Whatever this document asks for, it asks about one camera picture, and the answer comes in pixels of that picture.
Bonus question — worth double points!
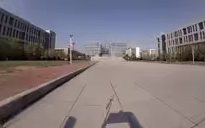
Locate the grey concrete plaza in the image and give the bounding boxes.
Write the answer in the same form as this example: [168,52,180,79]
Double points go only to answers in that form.
[3,57,205,128]

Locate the long grey office building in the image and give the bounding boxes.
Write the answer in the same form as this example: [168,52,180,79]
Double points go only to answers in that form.
[0,2,57,51]

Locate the robot's own part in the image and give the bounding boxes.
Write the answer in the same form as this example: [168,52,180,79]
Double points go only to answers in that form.
[62,115,78,128]

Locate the pole with red banner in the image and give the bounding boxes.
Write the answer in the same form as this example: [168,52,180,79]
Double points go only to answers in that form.
[68,34,77,65]

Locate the red brick path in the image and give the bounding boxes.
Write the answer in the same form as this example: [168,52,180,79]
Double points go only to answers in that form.
[0,61,92,106]

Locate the glass-fronted building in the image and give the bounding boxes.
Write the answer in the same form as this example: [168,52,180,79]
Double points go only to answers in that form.
[83,40,128,58]

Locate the grey stone kerb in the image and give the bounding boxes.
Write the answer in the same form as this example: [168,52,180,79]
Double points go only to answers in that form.
[0,61,98,126]

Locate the row of small trees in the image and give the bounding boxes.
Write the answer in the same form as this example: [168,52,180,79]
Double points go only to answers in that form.
[156,43,205,64]

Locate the white buildings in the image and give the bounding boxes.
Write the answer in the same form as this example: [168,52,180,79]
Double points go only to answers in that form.
[124,46,158,60]

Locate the pale wide steps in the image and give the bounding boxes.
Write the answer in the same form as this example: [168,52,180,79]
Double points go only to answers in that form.
[89,54,125,62]

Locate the grass strip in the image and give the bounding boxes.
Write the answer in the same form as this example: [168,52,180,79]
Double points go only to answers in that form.
[0,59,88,72]

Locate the low beige building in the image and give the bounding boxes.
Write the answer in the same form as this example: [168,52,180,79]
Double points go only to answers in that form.
[54,46,88,61]

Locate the pale multi-storey building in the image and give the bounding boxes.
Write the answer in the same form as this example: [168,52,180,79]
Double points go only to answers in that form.
[157,16,205,56]

